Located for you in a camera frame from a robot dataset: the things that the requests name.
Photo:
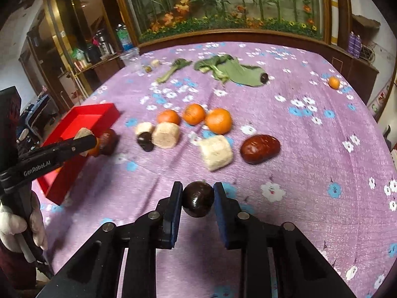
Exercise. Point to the beige corn cake piece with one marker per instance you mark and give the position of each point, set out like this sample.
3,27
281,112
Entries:
216,152

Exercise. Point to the red rectangular tray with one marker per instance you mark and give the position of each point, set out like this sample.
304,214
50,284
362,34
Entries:
97,118

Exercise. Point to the small far tangerine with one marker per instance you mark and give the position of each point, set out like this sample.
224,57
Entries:
334,82

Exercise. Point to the green water bottle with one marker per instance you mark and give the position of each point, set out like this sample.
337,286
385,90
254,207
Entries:
124,37

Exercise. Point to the steel thermos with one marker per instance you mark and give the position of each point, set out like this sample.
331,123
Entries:
103,43

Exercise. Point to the flower mural glass panel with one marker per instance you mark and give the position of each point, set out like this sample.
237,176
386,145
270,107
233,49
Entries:
155,19

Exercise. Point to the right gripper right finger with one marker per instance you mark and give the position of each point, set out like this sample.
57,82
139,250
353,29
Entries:
229,224

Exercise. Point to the large leafy green vegetable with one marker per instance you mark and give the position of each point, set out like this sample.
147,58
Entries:
226,68

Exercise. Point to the clear plastic cup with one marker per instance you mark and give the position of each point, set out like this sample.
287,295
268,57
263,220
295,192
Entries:
132,60

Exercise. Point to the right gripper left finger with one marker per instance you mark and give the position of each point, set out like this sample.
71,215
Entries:
170,211

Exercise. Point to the left gloved hand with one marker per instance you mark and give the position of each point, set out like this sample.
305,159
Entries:
12,224

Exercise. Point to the large red date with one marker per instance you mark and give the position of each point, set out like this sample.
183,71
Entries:
259,148

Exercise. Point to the purple floral tablecloth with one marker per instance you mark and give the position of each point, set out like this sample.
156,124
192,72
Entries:
334,177

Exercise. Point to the small green vegetable stalk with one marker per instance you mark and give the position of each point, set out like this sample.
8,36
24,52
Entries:
178,64

